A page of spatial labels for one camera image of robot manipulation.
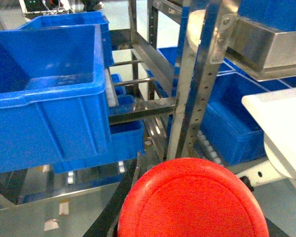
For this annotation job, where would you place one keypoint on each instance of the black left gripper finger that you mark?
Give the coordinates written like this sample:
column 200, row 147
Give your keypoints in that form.
column 106, row 224

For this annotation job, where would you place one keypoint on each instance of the red mushroom push button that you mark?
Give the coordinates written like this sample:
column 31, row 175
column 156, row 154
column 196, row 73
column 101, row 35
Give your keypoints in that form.
column 191, row 197

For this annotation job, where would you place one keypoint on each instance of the large blue shelf bin left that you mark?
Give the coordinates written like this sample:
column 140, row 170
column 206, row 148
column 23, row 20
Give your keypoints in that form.
column 53, row 105

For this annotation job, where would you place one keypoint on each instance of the large blue shelf bin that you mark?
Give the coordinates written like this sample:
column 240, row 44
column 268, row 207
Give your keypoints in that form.
column 227, row 125
column 53, row 105

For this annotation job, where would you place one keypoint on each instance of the large blue shelf bin right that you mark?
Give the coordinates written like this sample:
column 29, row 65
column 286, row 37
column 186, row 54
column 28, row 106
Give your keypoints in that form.
column 227, row 125

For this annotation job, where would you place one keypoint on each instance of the blue bin behind left bin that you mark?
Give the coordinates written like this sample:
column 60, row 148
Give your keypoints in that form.
column 74, row 22

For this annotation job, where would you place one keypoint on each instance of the white table top slab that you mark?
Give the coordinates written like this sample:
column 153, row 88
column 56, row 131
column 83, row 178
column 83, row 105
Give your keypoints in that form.
column 275, row 113

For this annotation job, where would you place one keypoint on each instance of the steel roller flow rack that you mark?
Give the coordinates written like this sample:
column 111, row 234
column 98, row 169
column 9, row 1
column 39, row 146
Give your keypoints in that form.
column 258, row 36

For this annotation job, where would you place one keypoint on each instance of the steel shelf upright post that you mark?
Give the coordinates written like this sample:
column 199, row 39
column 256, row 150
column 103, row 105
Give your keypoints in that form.
column 195, row 81

